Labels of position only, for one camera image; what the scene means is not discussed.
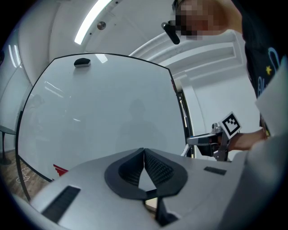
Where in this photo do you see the black magnetic whiteboard eraser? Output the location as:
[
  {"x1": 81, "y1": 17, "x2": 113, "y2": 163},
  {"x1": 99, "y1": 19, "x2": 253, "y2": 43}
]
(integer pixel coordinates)
[{"x1": 73, "y1": 57, "x2": 91, "y2": 68}]

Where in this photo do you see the person's face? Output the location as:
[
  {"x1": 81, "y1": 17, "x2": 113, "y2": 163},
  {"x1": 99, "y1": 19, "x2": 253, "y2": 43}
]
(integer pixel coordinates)
[{"x1": 173, "y1": 0, "x2": 243, "y2": 41}]

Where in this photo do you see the red whiteboard eraser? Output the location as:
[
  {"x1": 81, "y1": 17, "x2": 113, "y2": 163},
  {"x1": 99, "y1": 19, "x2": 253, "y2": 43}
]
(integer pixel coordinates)
[{"x1": 53, "y1": 164, "x2": 69, "y2": 178}]

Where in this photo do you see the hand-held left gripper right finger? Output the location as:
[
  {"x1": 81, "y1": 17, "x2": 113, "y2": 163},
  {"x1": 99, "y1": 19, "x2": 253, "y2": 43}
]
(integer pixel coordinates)
[{"x1": 144, "y1": 148, "x2": 245, "y2": 230}]

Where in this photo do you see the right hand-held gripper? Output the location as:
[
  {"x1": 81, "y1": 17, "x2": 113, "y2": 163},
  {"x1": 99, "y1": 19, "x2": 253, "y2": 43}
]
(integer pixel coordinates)
[{"x1": 186, "y1": 111, "x2": 242, "y2": 161}]

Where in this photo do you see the large white whiteboard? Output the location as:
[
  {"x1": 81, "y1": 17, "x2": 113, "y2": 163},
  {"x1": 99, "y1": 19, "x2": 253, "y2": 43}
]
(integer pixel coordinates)
[{"x1": 17, "y1": 53, "x2": 189, "y2": 182}]

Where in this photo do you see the large whiteboard on stand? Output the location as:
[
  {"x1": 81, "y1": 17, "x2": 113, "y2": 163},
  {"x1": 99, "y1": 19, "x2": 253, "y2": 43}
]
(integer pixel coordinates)
[{"x1": 15, "y1": 52, "x2": 194, "y2": 202}]

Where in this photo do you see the long ceiling light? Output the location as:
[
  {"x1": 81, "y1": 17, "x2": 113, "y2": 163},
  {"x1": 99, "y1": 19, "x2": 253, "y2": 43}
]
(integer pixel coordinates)
[{"x1": 74, "y1": 0, "x2": 113, "y2": 45}]

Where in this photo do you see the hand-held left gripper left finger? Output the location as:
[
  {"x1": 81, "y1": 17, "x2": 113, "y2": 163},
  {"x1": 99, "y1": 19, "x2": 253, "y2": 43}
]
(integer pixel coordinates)
[{"x1": 30, "y1": 147, "x2": 158, "y2": 230}]

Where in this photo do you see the white extension cable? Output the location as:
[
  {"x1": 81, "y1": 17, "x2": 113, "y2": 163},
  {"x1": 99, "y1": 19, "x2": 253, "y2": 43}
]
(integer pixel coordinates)
[{"x1": 16, "y1": 166, "x2": 31, "y2": 184}]

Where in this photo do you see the person's right forearm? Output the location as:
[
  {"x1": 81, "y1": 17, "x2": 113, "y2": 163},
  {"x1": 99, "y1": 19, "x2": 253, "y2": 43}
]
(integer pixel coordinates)
[{"x1": 228, "y1": 129, "x2": 268, "y2": 151}]

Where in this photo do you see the person in dark shirt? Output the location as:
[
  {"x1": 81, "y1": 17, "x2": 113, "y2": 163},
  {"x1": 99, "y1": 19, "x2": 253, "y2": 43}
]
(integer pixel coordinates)
[{"x1": 231, "y1": 0, "x2": 288, "y2": 137}]

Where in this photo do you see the blue capped marker pen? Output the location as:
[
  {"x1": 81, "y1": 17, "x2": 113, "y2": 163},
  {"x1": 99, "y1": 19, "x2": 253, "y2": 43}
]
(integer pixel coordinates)
[{"x1": 180, "y1": 134, "x2": 194, "y2": 157}]

